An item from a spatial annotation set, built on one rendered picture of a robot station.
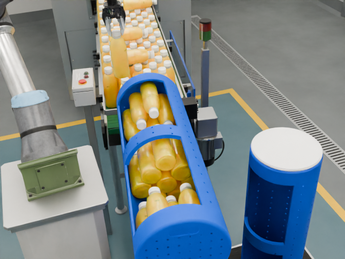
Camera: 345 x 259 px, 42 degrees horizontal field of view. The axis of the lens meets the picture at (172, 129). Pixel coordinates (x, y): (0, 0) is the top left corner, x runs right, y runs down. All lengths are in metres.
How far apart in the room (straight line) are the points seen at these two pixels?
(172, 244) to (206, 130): 1.13
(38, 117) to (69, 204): 0.29
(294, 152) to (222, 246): 0.61
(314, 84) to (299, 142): 2.60
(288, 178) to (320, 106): 2.41
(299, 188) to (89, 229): 0.80
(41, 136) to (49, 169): 0.11
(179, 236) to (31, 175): 0.50
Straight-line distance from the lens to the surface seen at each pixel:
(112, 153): 2.69
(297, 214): 1.90
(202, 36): 2.38
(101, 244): 1.60
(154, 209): 1.39
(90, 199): 1.45
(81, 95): 2.17
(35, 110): 1.46
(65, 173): 1.46
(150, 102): 1.79
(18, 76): 1.66
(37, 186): 1.47
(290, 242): 2.02
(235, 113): 3.90
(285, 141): 1.86
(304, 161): 1.78
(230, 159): 3.39
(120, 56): 2.01
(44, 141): 1.43
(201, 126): 2.30
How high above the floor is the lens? 2.13
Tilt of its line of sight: 35 degrees down
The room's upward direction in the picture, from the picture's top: 2 degrees counter-clockwise
